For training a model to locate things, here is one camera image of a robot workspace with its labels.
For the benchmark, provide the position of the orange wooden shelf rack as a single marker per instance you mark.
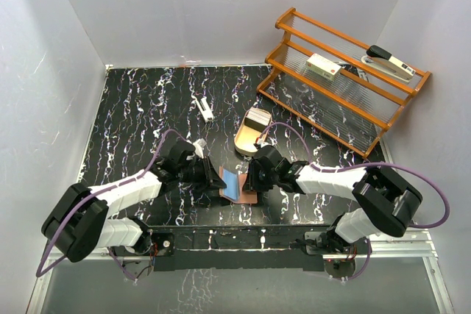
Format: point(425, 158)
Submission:
point(358, 107)

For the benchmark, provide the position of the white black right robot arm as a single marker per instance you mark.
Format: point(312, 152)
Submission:
point(387, 202)

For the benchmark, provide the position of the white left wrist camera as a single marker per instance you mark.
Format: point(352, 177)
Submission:
point(199, 146)

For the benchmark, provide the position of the black beige stapler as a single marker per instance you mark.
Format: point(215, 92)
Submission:
point(383, 61)

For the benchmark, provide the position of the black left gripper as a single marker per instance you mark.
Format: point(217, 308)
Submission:
point(214, 182)

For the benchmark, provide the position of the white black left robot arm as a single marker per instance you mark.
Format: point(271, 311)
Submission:
point(82, 220)

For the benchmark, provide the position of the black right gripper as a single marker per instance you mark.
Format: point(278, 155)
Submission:
point(252, 182)

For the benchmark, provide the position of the white red staples box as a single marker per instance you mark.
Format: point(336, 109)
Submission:
point(323, 66)

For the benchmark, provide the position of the white staple remover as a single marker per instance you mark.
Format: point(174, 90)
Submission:
point(204, 109)

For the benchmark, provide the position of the beige oval card tray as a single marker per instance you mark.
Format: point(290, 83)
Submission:
point(244, 140)

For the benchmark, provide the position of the stack of credit cards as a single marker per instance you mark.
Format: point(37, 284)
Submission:
point(257, 119)

